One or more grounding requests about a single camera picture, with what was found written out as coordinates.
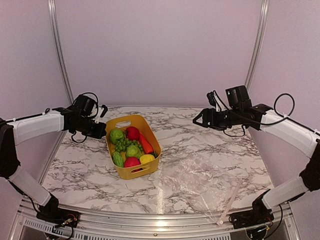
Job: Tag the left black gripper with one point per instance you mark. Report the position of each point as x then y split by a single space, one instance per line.
98 134

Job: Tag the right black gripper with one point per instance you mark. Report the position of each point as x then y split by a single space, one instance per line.
213 124

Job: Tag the light green toy apple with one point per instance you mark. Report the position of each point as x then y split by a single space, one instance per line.
116 135

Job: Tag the red toy tomato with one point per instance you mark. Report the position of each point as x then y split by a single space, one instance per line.
132 133

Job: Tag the yellow plastic basket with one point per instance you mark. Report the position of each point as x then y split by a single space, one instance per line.
128 173

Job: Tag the clear zip top bag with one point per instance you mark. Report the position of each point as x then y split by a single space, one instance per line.
207 188

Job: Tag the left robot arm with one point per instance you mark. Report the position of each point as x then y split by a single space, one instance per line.
19 130

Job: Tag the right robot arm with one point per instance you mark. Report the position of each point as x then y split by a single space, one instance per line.
297 137

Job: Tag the green toy grapes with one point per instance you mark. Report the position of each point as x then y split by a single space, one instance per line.
122 145

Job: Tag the green toy bitter gourd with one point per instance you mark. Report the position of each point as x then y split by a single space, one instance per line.
118 159

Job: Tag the red toy apple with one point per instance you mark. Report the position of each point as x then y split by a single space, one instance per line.
131 162

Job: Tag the orange toy carrot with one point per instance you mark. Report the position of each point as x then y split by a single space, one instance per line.
147 147

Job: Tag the yellow toy lemon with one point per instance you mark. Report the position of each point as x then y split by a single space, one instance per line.
146 158

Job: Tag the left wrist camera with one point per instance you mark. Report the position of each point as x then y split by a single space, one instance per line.
87 105

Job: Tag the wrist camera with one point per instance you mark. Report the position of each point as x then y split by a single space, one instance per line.
87 105
238 99

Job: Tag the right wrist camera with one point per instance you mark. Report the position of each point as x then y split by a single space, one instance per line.
238 99

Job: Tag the right aluminium frame post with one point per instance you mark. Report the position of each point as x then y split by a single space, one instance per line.
261 29

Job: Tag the aluminium frame post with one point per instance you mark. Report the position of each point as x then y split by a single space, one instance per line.
261 29
59 50

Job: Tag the front aluminium rail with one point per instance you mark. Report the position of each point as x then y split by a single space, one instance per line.
108 225

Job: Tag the left aluminium frame post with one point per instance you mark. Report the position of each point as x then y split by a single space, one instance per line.
59 50

